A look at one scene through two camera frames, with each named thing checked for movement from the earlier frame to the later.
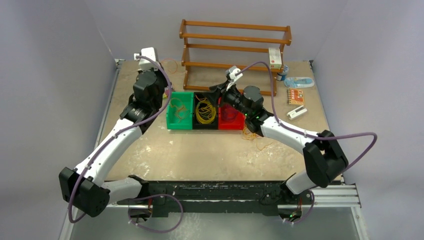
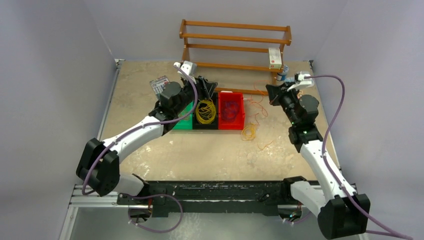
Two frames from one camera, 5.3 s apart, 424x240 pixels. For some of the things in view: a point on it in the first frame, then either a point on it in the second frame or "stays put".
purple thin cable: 226,109 stays put
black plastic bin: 198,125 stays put
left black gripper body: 163,83 → 201,93
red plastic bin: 229,118 stays put
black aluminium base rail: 164,196 stays put
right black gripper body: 231,96 → 288,98
